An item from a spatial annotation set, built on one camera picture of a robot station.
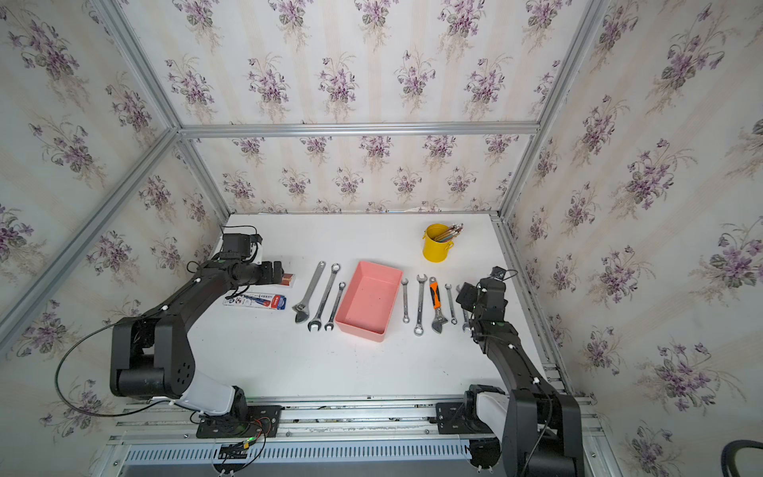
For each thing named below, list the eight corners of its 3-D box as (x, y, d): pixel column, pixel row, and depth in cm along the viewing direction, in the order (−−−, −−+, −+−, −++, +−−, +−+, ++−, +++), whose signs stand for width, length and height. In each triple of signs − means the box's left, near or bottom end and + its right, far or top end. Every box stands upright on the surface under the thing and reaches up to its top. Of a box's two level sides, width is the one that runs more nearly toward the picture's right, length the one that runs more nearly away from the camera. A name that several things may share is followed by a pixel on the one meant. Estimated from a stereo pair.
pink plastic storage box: (335, 333, 90) (332, 323, 84) (360, 265, 107) (359, 252, 101) (385, 346, 88) (385, 336, 82) (403, 273, 104) (404, 262, 99)
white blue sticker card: (223, 310, 95) (220, 306, 93) (228, 297, 98) (225, 293, 96) (285, 310, 95) (283, 306, 93) (288, 297, 98) (286, 293, 96)
